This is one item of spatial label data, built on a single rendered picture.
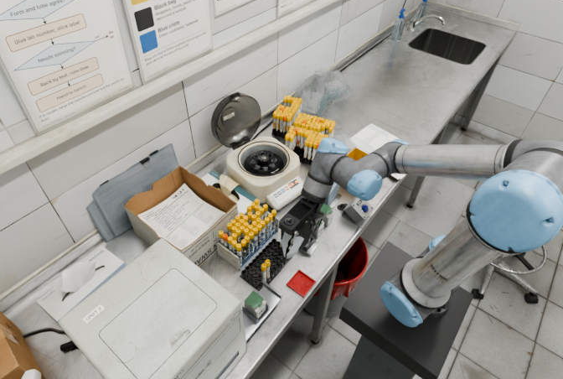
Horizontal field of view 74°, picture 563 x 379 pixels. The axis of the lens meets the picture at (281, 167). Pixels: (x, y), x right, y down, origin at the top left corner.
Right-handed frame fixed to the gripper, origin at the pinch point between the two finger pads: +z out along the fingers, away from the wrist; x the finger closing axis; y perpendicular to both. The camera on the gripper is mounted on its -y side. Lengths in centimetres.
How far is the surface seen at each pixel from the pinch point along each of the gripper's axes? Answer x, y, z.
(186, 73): 56, 2, -34
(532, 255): -84, 183, 15
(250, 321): -0.6, -8.2, 19.3
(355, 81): 42, 115, -46
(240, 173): 35.9, 20.4, -5.0
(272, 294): -0.5, 0.6, 14.3
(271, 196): 23.1, 25.7, -1.3
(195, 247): 25.3, -7.5, 11.0
